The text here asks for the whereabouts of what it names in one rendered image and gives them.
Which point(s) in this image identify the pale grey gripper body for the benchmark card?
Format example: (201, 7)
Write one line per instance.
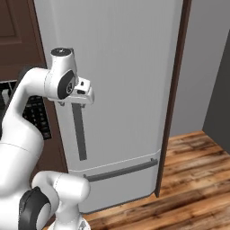
(85, 97)

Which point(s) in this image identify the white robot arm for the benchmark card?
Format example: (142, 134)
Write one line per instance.
(18, 143)

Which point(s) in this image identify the grey fridge door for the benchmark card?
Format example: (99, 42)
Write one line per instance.
(125, 75)

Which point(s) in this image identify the brown wooden fridge side panel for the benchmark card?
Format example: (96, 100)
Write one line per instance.
(173, 90)

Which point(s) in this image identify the grey fridge freezer drawer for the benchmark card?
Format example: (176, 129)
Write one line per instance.
(119, 188)

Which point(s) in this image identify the brown wooden cupboard run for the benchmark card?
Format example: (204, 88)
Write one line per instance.
(18, 30)

